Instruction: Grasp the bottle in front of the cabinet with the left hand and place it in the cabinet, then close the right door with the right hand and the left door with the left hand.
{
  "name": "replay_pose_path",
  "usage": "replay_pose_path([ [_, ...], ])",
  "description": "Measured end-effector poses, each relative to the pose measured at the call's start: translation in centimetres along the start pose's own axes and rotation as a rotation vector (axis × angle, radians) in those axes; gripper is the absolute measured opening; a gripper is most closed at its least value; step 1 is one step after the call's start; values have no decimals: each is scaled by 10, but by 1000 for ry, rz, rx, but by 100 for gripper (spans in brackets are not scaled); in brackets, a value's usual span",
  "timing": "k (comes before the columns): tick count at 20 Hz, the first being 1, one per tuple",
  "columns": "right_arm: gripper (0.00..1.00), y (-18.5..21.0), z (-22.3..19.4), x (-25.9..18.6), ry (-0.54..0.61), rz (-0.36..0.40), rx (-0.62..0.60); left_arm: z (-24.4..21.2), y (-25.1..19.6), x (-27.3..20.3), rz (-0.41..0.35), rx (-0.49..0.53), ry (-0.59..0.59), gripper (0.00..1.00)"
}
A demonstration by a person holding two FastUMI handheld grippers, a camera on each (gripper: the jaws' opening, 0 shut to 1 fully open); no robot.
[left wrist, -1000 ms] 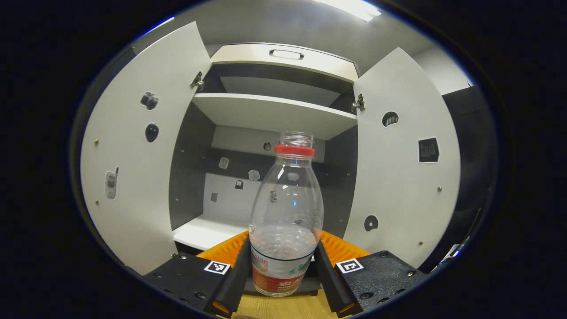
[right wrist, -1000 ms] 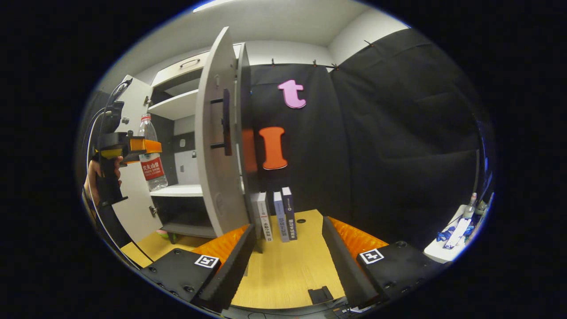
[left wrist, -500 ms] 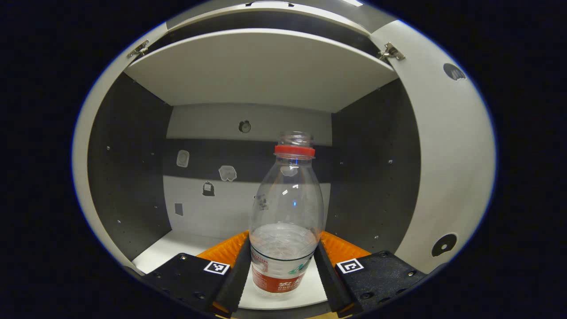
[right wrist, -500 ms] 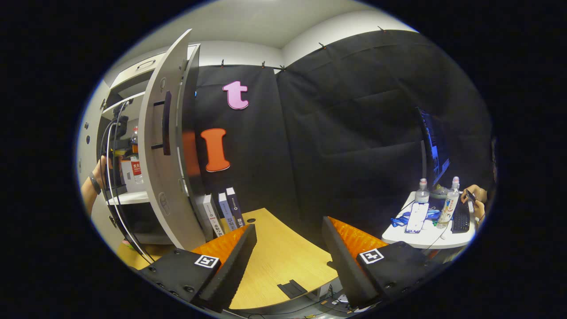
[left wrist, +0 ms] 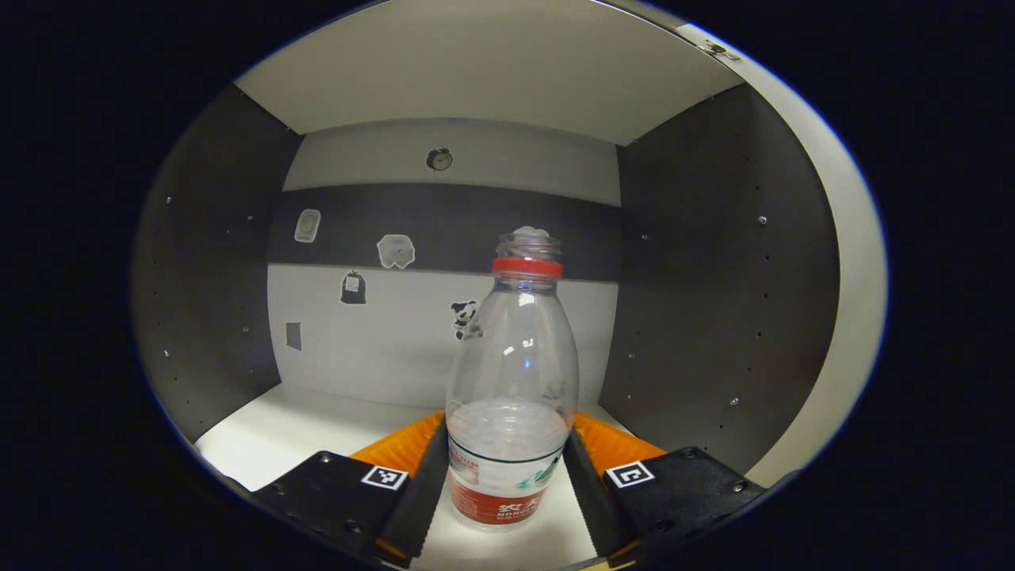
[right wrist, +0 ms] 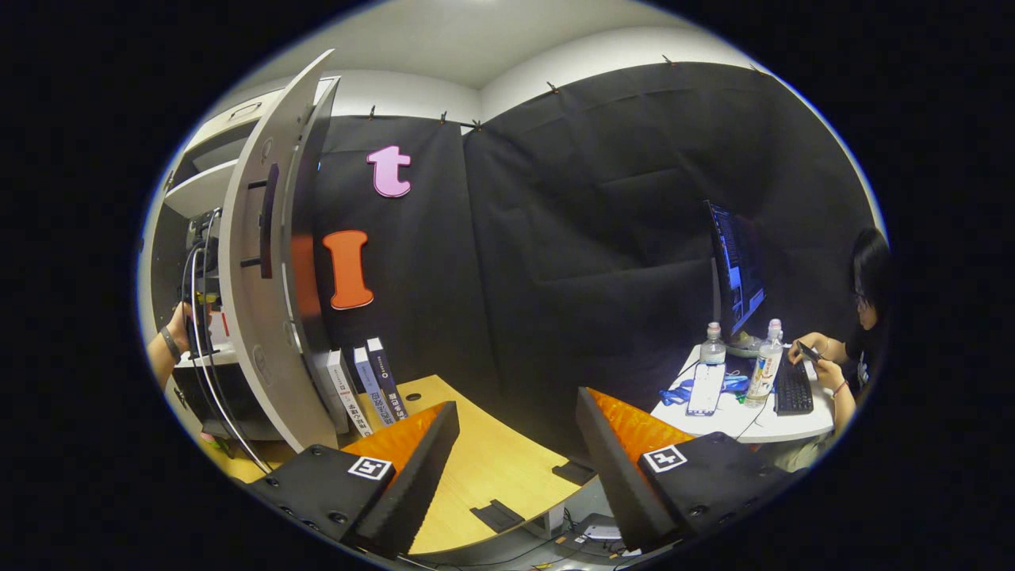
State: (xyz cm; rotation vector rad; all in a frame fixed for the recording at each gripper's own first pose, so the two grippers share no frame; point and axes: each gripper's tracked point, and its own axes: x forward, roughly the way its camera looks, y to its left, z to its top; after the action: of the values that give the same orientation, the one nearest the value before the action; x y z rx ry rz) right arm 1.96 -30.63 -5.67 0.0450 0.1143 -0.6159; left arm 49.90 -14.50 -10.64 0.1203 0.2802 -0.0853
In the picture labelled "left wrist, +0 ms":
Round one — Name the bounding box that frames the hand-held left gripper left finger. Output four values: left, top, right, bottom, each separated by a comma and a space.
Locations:
252, 409, 451, 569

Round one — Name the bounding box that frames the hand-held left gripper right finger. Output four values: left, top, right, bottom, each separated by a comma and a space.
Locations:
563, 411, 768, 567

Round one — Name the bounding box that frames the clear plastic water bottle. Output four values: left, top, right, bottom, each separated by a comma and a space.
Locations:
444, 226, 580, 532

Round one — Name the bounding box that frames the grey white cabinet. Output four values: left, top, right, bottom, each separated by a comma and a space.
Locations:
131, 0, 841, 571

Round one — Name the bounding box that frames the white cabinet door headphone sticker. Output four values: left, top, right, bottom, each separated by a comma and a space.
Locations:
674, 20, 889, 489

